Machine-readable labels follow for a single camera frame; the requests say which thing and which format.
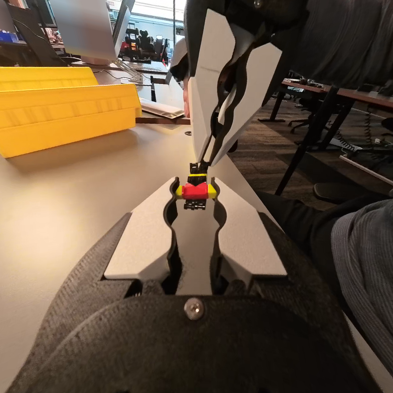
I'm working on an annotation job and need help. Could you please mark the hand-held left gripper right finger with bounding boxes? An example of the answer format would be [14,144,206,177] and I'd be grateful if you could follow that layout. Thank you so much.
[210,177,288,286]

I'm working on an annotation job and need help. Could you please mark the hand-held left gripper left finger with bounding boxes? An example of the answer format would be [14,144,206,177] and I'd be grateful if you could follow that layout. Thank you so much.
[104,176,180,280]

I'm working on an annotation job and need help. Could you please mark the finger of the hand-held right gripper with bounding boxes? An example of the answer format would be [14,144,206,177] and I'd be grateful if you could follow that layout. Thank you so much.
[208,42,283,166]
[187,9,237,162]

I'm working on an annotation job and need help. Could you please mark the black red yellow lego assembly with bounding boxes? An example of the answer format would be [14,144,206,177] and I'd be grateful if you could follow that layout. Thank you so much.
[176,173,218,212]

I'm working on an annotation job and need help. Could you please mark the person's black trousers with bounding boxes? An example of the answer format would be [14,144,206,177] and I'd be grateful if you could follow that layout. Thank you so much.
[256,190,387,326]

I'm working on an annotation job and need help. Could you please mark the white keyboard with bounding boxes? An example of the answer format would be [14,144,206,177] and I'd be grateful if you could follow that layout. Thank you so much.
[140,98,186,119]

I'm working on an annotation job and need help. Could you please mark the black table leg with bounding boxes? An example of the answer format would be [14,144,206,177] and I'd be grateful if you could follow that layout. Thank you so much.
[274,85,340,196]

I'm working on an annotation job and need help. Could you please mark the metal monitor stand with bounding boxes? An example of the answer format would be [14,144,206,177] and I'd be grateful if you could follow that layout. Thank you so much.
[115,58,144,84]

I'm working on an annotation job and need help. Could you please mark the black chair armrest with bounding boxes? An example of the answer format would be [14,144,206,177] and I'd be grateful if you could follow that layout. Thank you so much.
[313,183,373,204]

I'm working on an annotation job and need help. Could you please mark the brown wooden desk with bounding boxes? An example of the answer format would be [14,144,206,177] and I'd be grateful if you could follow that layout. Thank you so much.
[281,78,393,119]

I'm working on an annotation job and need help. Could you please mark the person's grey clothing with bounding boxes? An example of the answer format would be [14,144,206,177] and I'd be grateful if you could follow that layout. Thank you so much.
[331,200,393,373]

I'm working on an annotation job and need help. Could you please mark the silver monitor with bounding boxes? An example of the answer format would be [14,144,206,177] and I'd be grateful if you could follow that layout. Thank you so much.
[51,0,131,66]

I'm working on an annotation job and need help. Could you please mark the yellow plastic bin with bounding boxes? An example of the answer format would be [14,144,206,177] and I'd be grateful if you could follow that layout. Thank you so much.
[0,66,142,158]

